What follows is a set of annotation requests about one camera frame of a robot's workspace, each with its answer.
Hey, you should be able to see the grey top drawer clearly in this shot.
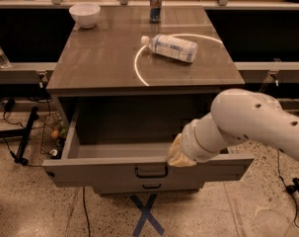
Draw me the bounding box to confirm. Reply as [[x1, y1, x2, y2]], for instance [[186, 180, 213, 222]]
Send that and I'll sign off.
[[43, 95, 254, 188]]

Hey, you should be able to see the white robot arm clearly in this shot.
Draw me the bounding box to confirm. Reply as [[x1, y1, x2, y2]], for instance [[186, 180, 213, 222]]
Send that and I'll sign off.
[[167, 89, 299, 167]]

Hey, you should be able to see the grey drawer cabinet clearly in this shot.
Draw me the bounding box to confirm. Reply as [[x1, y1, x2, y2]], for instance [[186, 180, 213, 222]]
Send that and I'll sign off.
[[45, 5, 246, 196]]

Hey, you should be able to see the blue tape cross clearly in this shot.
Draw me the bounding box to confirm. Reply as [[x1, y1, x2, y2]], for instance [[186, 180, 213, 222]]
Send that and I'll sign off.
[[130, 194, 165, 237]]

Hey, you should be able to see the clear plastic water bottle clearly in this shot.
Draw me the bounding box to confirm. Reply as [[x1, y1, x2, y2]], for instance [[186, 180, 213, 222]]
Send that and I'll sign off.
[[141, 34, 198, 63]]

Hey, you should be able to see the black metal stand leg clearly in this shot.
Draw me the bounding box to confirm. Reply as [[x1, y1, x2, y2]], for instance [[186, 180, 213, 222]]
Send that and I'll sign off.
[[0, 107, 38, 166]]

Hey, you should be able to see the blue silver drink can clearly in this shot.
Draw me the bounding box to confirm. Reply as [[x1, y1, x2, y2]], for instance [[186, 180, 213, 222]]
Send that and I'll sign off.
[[150, 0, 162, 24]]

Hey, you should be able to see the white ceramic bowl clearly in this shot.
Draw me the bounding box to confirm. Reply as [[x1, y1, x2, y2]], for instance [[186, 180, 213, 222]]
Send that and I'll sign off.
[[69, 2, 101, 29]]

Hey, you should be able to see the black top drawer handle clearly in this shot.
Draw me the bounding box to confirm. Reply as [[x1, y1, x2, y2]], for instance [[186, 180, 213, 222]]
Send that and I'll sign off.
[[134, 166, 169, 179]]

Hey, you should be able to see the black power adapter with cable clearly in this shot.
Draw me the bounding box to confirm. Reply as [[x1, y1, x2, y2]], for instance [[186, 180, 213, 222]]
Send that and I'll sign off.
[[276, 148, 299, 230]]

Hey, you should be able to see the wire basket with fruit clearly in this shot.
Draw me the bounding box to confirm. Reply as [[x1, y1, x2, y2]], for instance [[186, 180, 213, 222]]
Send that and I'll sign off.
[[40, 113, 67, 159]]

